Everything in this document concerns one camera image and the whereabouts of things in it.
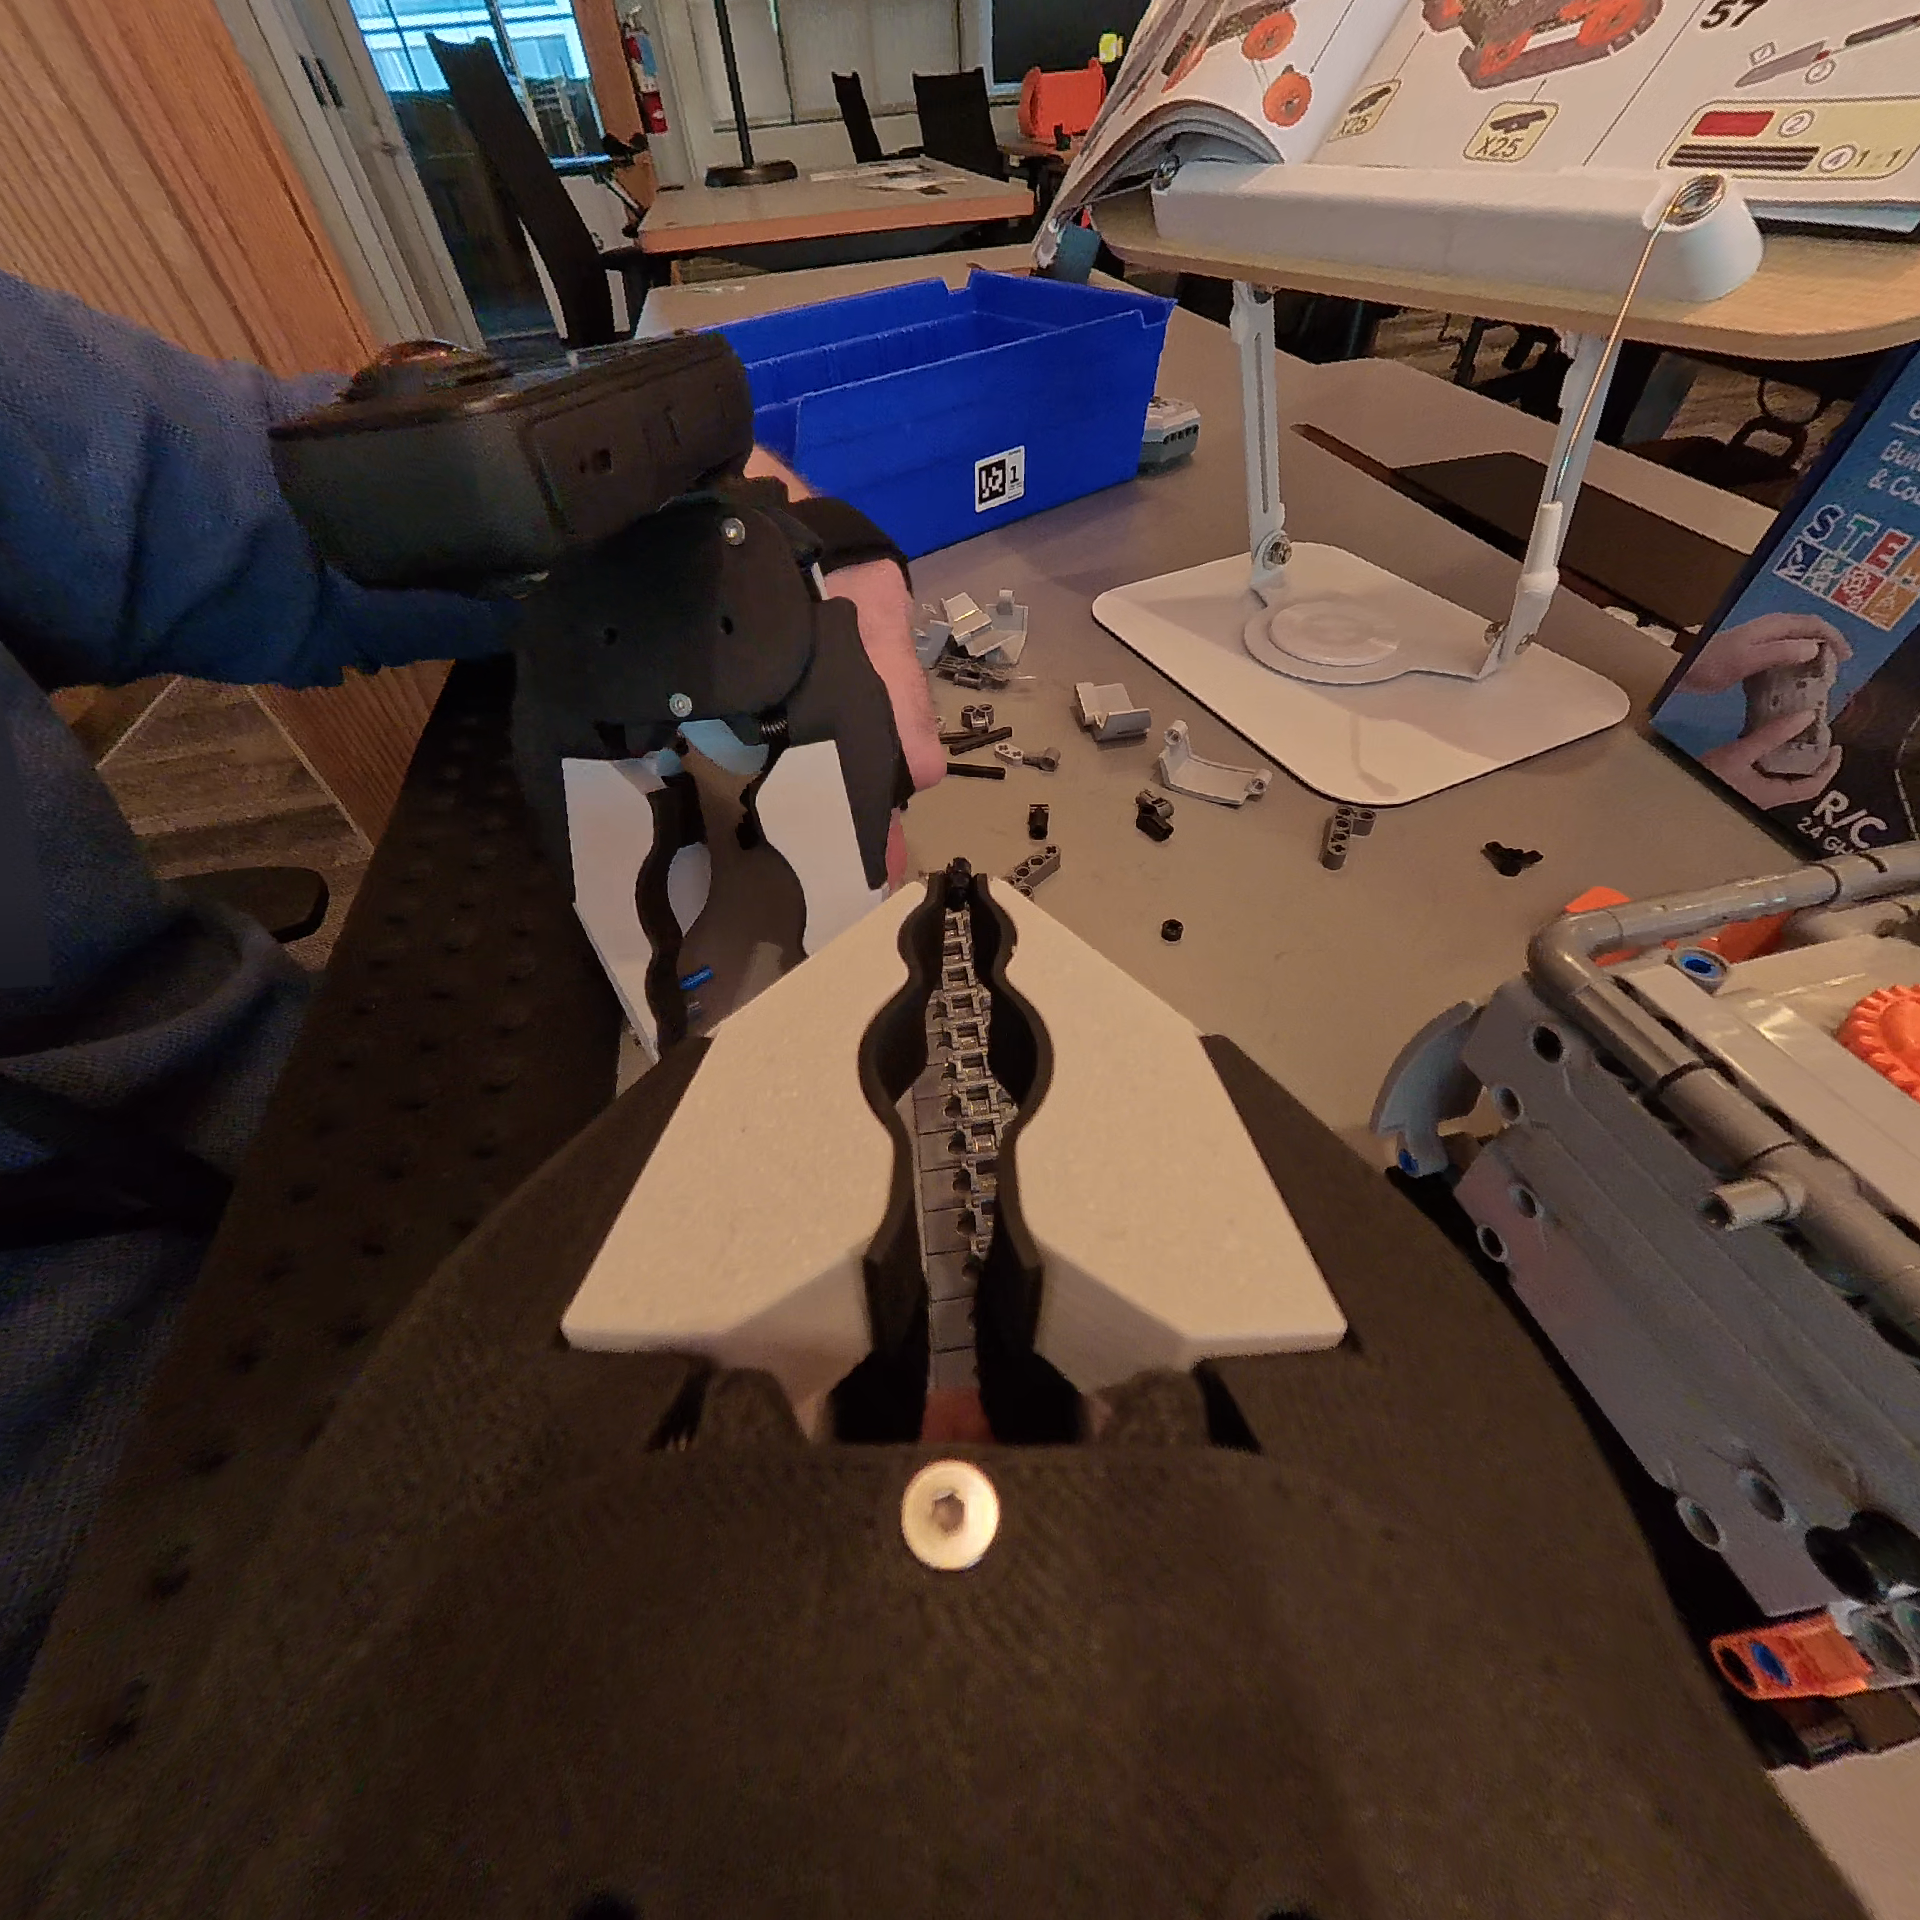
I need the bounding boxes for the grey curved panel piece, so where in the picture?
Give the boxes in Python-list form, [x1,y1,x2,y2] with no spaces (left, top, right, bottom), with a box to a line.
[1157,721,1272,812]

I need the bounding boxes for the instruction booklet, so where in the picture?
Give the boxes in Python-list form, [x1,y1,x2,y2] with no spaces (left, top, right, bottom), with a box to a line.
[1037,0,1920,236]

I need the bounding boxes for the black office chair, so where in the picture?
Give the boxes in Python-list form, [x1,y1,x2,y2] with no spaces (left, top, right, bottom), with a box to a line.
[430,36,649,348]

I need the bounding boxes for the person's left hand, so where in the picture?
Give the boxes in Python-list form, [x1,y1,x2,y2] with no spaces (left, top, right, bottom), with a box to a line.
[816,556,950,891]

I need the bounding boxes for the black axle rod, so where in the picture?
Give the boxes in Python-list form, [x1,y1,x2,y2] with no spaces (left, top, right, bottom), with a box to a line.
[940,707,1059,783]

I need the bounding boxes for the grey toy robot vehicle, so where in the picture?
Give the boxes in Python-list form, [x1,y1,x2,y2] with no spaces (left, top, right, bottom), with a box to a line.
[1375,847,1920,1772]

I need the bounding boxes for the black dimpled mat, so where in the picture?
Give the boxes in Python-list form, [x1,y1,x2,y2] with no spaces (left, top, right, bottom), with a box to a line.
[0,654,722,1920]

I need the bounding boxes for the robot kit box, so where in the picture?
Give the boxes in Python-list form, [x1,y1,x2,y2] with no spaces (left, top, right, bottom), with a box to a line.
[1649,347,1920,879]

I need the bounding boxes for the grey track chain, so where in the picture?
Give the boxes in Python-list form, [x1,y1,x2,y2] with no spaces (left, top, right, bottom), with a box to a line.
[916,910,1023,1339]

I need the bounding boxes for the wooden meeting table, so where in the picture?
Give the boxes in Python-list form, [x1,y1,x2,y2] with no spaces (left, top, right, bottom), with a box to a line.
[640,167,1038,266]

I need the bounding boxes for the orange chair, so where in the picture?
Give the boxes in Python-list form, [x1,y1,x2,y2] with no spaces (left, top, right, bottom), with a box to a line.
[1020,60,1112,152]

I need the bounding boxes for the white book stand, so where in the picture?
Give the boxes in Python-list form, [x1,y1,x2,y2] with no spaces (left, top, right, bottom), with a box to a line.
[1091,156,1767,806]

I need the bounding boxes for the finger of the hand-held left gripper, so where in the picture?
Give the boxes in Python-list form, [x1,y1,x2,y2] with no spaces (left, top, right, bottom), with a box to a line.
[708,736,890,1028]
[562,750,729,1056]

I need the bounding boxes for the blue plastic bin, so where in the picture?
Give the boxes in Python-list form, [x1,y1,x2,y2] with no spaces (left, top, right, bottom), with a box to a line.
[701,270,1179,561]

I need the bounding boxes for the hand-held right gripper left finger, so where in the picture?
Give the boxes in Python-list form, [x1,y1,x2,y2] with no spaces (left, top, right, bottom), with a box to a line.
[562,862,978,1443]

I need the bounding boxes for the black floor lamp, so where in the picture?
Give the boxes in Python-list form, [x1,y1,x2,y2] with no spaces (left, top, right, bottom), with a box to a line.
[707,0,804,189]

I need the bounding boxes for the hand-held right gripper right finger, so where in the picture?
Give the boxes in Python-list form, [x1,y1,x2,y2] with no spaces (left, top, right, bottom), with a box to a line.
[960,862,1350,1443]

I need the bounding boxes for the person's left forearm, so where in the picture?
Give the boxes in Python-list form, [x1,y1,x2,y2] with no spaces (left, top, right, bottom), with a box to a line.
[0,270,542,692]

